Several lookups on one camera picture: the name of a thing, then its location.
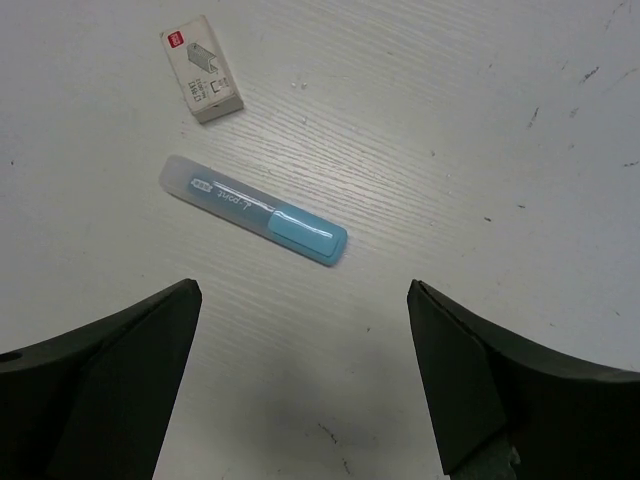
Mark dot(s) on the white staples box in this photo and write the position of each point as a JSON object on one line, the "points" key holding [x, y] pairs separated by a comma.
{"points": [[201, 70]]}

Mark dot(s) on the blue highlighter marker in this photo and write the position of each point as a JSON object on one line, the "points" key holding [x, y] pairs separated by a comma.
{"points": [[256, 211]]}

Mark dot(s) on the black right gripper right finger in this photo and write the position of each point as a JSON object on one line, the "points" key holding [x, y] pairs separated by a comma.
{"points": [[504, 407]]}

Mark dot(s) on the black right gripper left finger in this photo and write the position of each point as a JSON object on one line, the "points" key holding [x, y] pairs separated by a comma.
{"points": [[95, 402]]}

